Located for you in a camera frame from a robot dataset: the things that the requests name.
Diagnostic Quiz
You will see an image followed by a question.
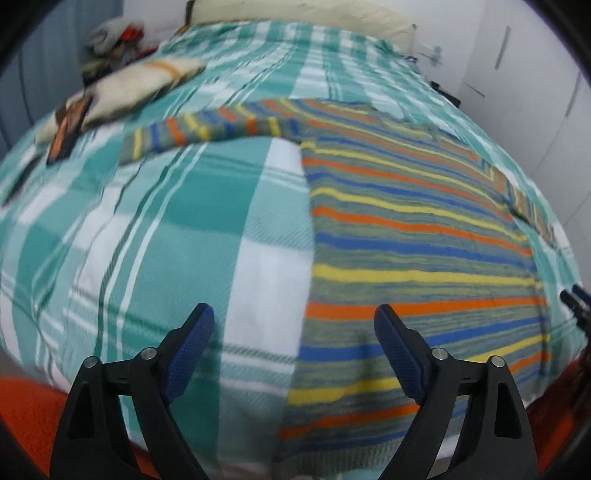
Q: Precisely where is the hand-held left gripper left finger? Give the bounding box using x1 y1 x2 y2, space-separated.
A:
48 303 215 480

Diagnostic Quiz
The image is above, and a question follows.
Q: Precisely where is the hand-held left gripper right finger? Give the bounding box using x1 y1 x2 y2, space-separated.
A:
373 305 539 480

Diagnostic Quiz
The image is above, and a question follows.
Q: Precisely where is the striped knit sweater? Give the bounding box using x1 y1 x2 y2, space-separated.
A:
121 98 555 476

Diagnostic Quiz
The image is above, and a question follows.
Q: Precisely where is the pile of clothes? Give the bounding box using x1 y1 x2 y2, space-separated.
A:
81 18 160 86

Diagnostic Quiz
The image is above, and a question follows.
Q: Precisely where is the green white plaid blanket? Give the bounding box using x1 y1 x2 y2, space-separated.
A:
0 21 585 480

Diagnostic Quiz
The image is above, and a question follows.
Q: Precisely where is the orange rug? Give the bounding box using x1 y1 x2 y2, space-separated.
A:
0 360 583 480

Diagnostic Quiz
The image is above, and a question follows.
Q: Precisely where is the white wardrobe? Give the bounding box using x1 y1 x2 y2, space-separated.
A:
457 0 591 259

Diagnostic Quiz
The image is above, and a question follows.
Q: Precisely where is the black slim stick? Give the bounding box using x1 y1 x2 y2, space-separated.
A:
2 157 42 206

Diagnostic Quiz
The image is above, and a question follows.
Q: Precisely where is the black smartphone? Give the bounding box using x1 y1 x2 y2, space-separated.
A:
46 95 93 164

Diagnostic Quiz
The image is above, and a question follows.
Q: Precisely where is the cream patterned pillow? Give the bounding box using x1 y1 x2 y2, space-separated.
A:
34 58 206 144

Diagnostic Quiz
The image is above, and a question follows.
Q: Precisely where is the blue grey curtain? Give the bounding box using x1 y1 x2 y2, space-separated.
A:
0 0 125 139

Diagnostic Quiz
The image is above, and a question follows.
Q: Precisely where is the cream headboard cushion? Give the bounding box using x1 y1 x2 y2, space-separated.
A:
185 0 416 49

